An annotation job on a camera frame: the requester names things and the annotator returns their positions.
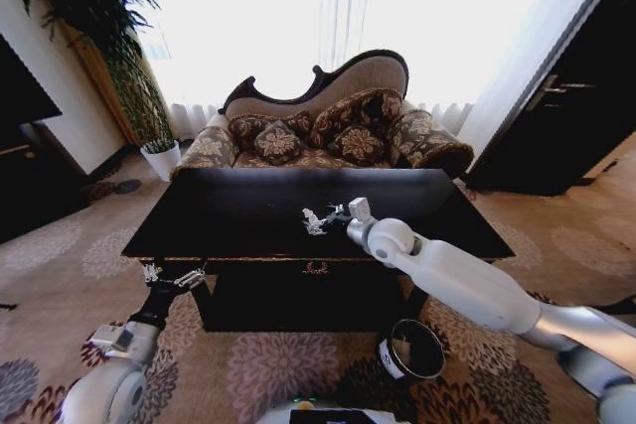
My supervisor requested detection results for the white plant pot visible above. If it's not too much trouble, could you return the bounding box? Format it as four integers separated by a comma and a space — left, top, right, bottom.
139, 139, 183, 183

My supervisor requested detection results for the metal door handle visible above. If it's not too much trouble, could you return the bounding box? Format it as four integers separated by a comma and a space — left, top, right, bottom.
525, 73, 597, 113

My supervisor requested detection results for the dark wooden door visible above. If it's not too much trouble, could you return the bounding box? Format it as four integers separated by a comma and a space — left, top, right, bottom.
465, 0, 636, 198

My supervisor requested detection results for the black television screen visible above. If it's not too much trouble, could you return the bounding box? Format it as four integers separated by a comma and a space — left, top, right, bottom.
0, 32, 65, 133

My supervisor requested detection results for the large floral cushion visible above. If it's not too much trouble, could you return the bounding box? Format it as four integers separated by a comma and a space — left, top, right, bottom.
309, 87, 404, 148

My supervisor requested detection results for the floral carved chaise sofa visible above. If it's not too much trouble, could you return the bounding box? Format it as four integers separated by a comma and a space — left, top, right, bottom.
170, 49, 477, 183

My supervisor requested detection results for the black round trash bin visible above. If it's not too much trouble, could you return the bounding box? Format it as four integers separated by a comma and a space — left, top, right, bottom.
376, 317, 447, 381

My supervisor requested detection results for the tall green plant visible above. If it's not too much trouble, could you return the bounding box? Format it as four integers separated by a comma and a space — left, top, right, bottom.
0, 0, 176, 146

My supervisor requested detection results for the dark floral square cushion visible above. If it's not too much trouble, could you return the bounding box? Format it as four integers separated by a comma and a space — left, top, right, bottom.
326, 124, 390, 167

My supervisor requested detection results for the dark television cabinet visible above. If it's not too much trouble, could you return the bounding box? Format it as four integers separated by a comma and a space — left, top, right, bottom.
0, 119, 93, 246

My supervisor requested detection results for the floral bolster cushion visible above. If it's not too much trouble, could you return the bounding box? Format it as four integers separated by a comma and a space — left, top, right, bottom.
227, 109, 313, 153

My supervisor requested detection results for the small square floral cushion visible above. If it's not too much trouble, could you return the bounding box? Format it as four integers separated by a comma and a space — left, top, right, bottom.
253, 120, 306, 166

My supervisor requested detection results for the white sheer curtain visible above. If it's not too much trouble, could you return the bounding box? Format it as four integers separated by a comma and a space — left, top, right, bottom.
121, 0, 625, 143

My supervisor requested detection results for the grey round floor disc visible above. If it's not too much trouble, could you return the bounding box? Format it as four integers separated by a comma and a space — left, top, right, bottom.
109, 177, 144, 196

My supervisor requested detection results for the black wooden coffee table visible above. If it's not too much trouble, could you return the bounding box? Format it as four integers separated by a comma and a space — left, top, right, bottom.
121, 167, 517, 335

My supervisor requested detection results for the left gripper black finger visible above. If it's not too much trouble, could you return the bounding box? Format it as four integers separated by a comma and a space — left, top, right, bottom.
140, 260, 164, 287
171, 264, 209, 291

